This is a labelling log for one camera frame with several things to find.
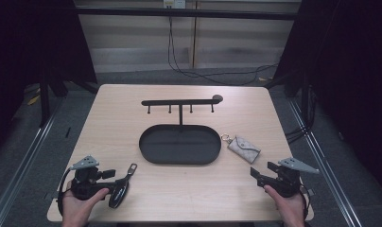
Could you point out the person's right hand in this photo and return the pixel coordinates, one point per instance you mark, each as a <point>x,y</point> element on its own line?
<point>290,208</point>

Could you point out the black horizontal bar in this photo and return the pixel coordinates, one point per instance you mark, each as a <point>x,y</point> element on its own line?
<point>186,13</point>

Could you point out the yellow tape scrap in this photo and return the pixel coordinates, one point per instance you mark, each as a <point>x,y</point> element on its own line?
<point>33,100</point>

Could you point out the metal floor rail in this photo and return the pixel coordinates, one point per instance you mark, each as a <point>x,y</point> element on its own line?
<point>22,167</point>
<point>327,170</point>

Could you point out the person's left hand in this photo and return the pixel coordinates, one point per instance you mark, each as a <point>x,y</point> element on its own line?
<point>78,209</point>

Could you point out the grey key pouch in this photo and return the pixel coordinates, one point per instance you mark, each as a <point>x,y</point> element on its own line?
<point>245,148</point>

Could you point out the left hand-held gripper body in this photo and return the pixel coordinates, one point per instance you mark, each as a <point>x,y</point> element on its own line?
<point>85,181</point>

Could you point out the black key rack with tray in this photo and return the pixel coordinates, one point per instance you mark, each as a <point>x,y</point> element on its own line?
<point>179,145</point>

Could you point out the black metal stand leg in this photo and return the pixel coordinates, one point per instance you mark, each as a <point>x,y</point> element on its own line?
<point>44,101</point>
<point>304,101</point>

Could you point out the black curtain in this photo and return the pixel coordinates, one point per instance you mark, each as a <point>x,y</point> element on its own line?
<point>25,47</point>
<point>353,78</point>

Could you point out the white wall socket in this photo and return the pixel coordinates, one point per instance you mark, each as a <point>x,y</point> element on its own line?
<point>175,3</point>

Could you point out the grey tape strip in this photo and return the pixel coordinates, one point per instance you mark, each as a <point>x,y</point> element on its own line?
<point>52,195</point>
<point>310,192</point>

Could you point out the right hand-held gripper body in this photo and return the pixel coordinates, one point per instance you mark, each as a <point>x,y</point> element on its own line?
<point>288,183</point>

